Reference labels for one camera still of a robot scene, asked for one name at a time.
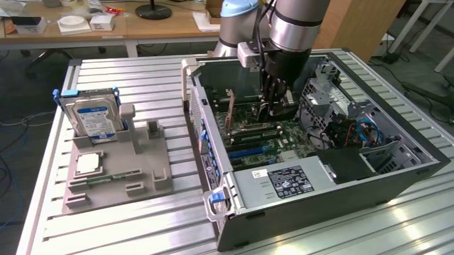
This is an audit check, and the white paper sheet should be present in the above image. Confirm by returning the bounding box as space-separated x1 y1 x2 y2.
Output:
192 12 221 33

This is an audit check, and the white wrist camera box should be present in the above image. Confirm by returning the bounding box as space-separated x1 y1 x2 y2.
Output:
236 41 265 67

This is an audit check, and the translucent grey case handle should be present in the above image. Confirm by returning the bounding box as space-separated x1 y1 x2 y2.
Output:
201 185 234 223

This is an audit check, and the grey parts rack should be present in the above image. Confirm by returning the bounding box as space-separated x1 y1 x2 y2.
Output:
61 104 174 215

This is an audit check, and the black open PC case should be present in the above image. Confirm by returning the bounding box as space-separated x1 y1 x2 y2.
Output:
180 52 451 252

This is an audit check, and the wooden cabinet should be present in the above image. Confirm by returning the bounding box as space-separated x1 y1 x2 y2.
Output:
313 0 407 58

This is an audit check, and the white box with black lid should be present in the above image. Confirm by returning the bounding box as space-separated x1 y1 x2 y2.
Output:
9 16 47 35

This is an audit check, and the CPU socket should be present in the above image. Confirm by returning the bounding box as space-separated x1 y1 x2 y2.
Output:
233 114 266 131

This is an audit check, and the brown cardboard box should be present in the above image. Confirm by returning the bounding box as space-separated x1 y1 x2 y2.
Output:
205 0 222 26

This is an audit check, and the blue expansion slot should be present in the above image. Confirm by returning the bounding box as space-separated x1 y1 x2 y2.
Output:
225 147 266 158

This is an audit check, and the dark RAM stick with label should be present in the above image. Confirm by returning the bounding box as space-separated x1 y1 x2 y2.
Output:
232 129 280 143

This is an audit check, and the small white labelled box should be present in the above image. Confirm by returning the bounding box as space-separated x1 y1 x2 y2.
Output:
88 14 114 31

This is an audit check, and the blue data wire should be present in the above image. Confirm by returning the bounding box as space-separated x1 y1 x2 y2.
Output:
355 117 384 146

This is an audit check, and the white block with round recess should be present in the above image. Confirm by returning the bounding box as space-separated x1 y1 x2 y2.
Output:
57 15 92 36

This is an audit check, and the wooden desk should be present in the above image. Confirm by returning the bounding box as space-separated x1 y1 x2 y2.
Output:
0 0 320 51

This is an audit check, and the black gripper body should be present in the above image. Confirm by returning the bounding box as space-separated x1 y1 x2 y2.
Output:
264 48 311 86

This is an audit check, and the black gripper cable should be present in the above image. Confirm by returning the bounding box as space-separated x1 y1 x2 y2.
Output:
253 0 277 80

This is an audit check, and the grey power supply unit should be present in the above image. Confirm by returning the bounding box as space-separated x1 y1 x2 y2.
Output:
232 155 336 210

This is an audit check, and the black round lamp base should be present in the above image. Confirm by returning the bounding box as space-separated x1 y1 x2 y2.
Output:
133 0 173 21

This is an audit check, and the white table frame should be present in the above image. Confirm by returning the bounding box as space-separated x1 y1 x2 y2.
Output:
387 0 454 73

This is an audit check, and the red packet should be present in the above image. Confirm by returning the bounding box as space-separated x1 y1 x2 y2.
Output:
104 5 128 17

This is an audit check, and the silver CPU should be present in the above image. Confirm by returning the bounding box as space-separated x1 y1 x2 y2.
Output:
76 153 102 173

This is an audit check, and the perforated metal drive cage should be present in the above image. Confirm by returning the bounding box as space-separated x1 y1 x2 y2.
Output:
297 77 357 127

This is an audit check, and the green motherboard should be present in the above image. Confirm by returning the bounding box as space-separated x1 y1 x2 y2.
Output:
205 87 315 172

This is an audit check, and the green RAM stick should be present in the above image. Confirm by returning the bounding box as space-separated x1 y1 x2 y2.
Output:
85 172 138 186

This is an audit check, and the hard disk with blue bracket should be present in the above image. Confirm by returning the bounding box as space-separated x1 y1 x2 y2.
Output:
51 87 121 146

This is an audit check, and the metal disk bay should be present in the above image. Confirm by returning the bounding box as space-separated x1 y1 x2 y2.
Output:
357 137 424 174

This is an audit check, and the silver chipset heatsink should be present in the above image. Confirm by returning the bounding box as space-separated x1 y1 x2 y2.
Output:
278 151 303 162

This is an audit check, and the black stand leg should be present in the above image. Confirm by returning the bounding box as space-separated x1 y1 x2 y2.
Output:
401 81 454 106

